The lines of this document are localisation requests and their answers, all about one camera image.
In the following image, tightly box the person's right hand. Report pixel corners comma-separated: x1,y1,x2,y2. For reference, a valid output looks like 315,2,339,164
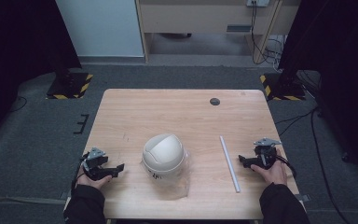
250,148,289,187

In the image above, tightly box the black hanging cable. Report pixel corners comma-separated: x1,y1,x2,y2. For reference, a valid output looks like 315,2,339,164
250,1,285,65

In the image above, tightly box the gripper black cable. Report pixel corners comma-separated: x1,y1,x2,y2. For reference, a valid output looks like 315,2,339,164
70,152,90,195
275,154,297,179

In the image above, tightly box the black stand base, striped tape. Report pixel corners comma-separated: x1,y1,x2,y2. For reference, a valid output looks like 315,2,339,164
45,72,94,101
259,72,307,102

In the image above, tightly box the thin black floor cable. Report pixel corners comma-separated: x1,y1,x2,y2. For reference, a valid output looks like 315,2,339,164
9,95,28,113

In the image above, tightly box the dark curtain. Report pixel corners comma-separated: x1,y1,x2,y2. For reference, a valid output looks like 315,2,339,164
0,0,83,147
278,0,358,185

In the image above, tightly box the white cabinet panel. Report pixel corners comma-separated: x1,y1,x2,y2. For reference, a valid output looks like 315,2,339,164
54,0,145,59

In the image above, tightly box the clear plastic cup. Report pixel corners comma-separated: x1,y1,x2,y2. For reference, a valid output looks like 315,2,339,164
140,133,191,201

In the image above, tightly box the white straw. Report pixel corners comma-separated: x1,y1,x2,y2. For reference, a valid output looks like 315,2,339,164
218,134,241,194

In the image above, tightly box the wall power socket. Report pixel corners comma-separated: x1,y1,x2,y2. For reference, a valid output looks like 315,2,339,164
245,0,270,8

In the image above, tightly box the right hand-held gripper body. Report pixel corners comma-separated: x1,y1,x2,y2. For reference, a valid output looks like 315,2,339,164
253,137,282,171

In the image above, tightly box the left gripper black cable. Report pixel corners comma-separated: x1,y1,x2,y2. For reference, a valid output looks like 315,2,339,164
70,152,90,195

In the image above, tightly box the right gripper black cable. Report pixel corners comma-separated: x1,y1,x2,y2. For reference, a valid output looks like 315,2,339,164
275,154,297,179

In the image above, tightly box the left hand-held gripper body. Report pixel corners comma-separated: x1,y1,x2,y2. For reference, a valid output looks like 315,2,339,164
81,147,110,182

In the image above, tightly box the person's left hand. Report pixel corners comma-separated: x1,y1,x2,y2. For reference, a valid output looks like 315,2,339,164
76,167,113,190

